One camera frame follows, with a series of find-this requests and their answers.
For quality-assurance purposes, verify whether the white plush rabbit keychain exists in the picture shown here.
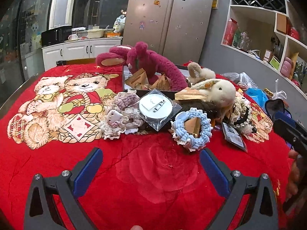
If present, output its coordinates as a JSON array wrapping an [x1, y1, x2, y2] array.
[[191, 78, 236, 122]]

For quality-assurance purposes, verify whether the pink container on shelf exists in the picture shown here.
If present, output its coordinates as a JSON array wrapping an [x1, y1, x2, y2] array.
[[280, 57, 294, 78]]

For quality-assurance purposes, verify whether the champagne double door refrigerator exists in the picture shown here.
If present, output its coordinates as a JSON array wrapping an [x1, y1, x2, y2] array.
[[122, 0, 213, 64]]

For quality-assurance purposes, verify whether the blue crochet scrunchie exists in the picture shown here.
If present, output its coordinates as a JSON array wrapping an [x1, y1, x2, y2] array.
[[171, 108, 213, 152]]

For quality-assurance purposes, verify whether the magenta plush bear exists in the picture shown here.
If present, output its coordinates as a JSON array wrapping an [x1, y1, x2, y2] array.
[[96, 42, 187, 91]]

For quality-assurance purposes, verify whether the red teddy bear blanket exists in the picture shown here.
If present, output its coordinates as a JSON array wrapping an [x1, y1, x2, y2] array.
[[1, 63, 292, 229]]

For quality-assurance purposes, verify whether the beige crochet scrunchie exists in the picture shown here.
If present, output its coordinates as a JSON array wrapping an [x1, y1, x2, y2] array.
[[229, 92, 251, 124]]

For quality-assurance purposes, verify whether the orange triangular snack pack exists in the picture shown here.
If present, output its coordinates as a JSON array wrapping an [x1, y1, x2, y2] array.
[[150, 74, 171, 91]]

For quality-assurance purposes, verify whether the cream plastic basin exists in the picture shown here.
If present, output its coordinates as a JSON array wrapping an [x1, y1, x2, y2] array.
[[87, 29, 106, 39]]

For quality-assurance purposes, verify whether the person's right hand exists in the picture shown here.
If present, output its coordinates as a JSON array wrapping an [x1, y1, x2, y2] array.
[[286, 150, 300, 199]]

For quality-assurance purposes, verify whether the white disc in plastic bag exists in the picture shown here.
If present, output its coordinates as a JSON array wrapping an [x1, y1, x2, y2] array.
[[138, 89, 182, 131]]

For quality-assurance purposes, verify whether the black white lace scrunchie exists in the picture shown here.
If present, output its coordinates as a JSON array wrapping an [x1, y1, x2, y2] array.
[[232, 106, 254, 131]]

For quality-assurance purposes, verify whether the dark bag with barcode label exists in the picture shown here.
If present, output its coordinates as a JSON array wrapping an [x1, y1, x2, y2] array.
[[222, 122, 248, 152]]

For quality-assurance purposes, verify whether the pink crochet scrunchie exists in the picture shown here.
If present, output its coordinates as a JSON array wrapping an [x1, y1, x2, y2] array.
[[99, 90, 144, 140]]

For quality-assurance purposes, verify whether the dark brown fuzzy item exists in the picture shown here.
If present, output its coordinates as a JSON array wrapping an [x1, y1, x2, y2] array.
[[178, 99, 222, 119]]

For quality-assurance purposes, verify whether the white plush ball keychain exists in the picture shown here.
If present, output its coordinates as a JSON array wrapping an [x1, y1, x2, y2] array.
[[239, 124, 257, 136]]

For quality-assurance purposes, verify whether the white mug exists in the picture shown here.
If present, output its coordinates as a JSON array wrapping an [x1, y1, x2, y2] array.
[[68, 34, 78, 40]]

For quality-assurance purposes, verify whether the red gift box on shelf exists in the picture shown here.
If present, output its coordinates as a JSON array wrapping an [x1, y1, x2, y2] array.
[[223, 18, 238, 46]]

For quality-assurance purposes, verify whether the white kitchen cabinet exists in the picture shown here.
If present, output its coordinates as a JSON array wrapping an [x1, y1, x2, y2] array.
[[42, 37, 122, 71]]

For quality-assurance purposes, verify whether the glass sliding door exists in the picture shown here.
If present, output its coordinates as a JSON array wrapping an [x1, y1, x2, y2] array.
[[1, 0, 52, 103]]

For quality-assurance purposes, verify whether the gold snack pack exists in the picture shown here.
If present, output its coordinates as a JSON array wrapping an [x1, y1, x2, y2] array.
[[174, 87, 207, 101]]

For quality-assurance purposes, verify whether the white wall shelf unit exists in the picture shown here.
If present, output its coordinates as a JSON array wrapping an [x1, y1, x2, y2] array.
[[221, 0, 306, 97]]

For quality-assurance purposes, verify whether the blue plastic bag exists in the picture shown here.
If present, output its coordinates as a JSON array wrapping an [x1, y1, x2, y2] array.
[[246, 88, 268, 110]]

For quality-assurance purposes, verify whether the black microwave oven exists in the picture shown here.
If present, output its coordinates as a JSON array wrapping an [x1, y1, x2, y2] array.
[[41, 25, 72, 47]]

